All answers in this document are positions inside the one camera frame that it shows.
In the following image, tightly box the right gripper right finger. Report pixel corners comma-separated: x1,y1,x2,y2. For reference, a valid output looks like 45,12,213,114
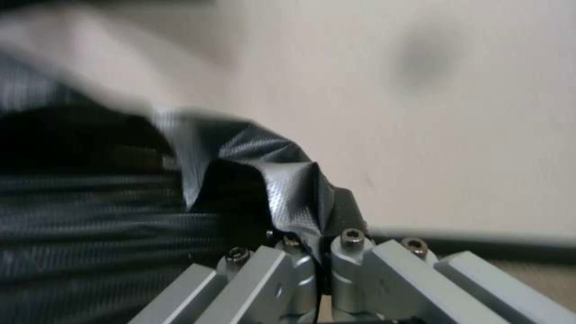
324,187,576,324

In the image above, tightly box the black plastic trash bag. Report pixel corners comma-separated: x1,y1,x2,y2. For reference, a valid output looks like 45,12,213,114
0,50,356,324

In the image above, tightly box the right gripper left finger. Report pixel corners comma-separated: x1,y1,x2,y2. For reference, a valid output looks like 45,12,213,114
129,230,326,324

